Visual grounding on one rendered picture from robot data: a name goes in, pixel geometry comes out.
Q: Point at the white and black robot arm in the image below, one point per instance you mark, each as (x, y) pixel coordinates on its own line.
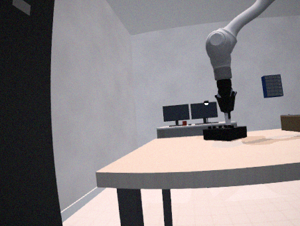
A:
(219, 45)

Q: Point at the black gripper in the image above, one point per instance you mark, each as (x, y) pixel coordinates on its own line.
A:
(224, 90)

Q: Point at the black lighting desk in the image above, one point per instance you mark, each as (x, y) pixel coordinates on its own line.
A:
(225, 133)

